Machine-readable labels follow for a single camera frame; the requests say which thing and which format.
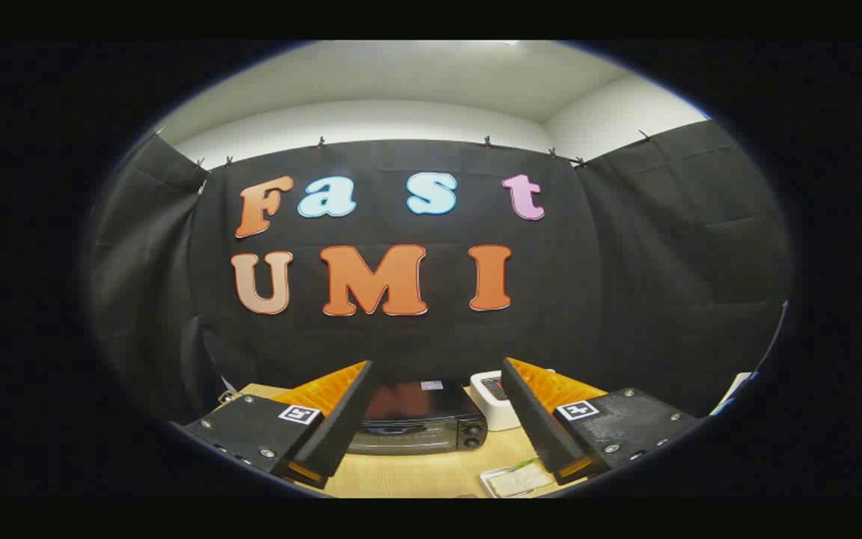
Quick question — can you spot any small metal tray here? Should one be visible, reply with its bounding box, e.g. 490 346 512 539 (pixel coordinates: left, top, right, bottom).
478 466 556 499

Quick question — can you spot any white toaster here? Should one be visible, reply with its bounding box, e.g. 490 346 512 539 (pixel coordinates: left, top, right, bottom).
468 369 523 432

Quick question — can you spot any black toaster oven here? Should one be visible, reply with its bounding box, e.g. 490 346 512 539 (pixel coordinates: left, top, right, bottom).
347 380 489 456

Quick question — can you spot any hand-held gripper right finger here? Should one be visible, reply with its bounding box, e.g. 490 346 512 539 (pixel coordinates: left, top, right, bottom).
501 357 701 486

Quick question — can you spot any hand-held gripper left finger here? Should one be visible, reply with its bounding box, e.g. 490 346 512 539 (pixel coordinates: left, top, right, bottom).
169 359 378 491

